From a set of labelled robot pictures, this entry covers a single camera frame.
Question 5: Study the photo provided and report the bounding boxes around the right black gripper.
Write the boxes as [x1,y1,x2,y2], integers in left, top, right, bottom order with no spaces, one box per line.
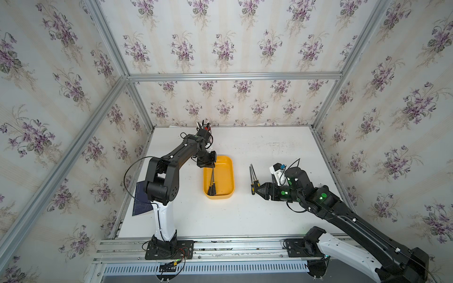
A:
[253,183,304,204]

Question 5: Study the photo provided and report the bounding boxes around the yellow-black file tool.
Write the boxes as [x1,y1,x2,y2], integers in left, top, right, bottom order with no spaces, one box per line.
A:
[210,169,217,196]
[250,164,260,194]
[249,164,256,195]
[207,169,214,196]

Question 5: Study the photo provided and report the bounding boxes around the yellow plastic storage tray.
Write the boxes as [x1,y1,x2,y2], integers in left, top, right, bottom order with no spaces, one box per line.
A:
[203,156,235,200]

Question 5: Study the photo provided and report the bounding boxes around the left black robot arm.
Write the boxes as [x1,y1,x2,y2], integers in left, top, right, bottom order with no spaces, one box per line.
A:
[139,125,217,244]

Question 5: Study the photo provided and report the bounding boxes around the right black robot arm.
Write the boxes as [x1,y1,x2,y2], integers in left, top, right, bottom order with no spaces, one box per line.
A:
[250,163,430,283]

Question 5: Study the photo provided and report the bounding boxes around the pens in cup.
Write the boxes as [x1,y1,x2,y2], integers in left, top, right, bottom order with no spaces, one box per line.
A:
[197,120,211,131]

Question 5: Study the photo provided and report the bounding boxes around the dark blue notebook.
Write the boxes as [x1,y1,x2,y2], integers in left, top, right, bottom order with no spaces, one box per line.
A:
[132,181,153,216]

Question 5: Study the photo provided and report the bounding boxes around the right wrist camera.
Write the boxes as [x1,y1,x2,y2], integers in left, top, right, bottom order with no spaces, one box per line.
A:
[270,163,286,186]

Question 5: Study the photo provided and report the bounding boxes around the aluminium mounting rail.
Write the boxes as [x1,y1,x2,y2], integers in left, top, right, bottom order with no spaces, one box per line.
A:
[88,233,385,264]

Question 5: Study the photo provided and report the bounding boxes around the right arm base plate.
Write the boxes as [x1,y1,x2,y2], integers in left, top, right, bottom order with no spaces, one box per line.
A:
[283,238,321,258]

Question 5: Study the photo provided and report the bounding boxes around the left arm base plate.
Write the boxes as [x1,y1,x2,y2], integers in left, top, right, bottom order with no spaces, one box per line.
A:
[145,236,195,260]

